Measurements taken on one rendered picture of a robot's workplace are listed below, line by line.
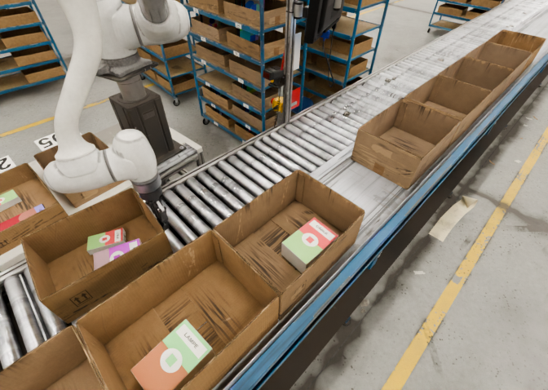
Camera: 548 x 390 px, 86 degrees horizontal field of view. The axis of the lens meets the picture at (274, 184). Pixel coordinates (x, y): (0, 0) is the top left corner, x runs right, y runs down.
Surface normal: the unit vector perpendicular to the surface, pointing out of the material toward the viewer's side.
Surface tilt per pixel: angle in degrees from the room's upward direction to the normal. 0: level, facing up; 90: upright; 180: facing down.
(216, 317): 1
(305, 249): 0
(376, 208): 0
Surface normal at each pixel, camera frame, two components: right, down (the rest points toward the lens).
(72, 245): 0.66, 0.52
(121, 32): 0.38, 0.60
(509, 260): 0.01, -0.72
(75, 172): 0.39, 0.31
